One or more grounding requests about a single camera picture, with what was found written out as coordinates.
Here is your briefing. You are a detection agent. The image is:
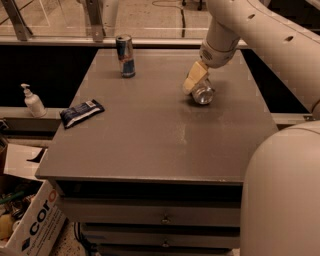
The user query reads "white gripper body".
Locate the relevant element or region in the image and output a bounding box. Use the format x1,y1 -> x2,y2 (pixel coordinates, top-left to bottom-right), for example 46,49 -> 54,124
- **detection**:
200,41 -> 236,69

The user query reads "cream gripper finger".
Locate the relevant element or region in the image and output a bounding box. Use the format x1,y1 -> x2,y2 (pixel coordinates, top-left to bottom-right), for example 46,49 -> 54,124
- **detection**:
182,60 -> 208,95

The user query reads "silver 7up can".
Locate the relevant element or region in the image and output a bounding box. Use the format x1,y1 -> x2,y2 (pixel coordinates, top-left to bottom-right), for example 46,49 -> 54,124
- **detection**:
192,79 -> 215,105

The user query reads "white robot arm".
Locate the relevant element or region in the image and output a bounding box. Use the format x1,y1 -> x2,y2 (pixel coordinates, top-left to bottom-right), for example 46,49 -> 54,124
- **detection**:
183,0 -> 320,256

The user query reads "blue silver energy drink can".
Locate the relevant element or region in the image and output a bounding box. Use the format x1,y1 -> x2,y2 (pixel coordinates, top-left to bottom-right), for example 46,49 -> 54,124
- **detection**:
116,34 -> 135,78

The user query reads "grey drawer cabinet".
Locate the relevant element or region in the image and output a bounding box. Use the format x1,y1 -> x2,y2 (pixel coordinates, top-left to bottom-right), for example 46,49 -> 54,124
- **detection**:
37,50 -> 276,256

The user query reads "dark blue snack packet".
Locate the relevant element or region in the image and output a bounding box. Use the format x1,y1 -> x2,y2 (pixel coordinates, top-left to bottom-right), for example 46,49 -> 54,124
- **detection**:
60,99 -> 105,129

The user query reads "upper drawer knob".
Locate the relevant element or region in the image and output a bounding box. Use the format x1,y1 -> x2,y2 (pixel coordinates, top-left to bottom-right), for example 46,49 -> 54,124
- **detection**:
161,216 -> 171,225

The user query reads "drawer knob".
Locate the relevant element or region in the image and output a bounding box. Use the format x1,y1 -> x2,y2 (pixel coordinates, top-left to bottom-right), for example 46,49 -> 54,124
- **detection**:
161,241 -> 170,248
161,216 -> 171,225

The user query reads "white pump dispenser bottle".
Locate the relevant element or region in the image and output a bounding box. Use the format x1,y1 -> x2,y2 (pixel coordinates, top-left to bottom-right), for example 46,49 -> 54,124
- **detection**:
21,83 -> 47,118

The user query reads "lower drawer knob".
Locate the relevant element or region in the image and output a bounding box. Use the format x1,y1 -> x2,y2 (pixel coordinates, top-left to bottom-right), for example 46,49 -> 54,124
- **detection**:
161,241 -> 170,248

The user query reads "white cardboard box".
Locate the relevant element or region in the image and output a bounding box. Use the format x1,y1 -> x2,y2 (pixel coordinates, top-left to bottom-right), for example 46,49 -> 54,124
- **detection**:
0,143 -> 65,256

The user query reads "metal railing post middle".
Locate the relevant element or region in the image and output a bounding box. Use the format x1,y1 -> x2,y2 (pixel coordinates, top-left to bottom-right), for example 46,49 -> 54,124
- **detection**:
85,0 -> 104,42

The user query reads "metal railing post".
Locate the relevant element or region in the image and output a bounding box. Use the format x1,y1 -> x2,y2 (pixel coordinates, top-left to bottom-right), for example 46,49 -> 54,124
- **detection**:
1,0 -> 33,41
85,0 -> 104,42

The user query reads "metal railing post left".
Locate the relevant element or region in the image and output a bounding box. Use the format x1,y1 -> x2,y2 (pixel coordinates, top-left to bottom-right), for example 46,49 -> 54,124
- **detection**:
1,0 -> 33,41

